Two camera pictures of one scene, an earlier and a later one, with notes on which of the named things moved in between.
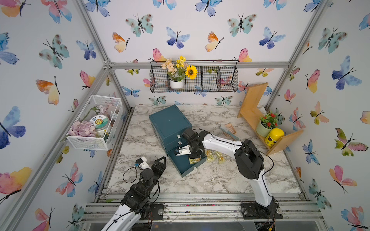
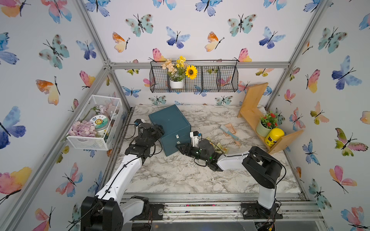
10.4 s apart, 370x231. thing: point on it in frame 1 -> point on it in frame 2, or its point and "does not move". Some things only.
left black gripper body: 153,182 -> 155,134
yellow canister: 274,135 does not move
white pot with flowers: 177,71 does not move
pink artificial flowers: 84,129 does not move
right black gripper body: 193,154 -> 195,152
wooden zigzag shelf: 249,113 does not move
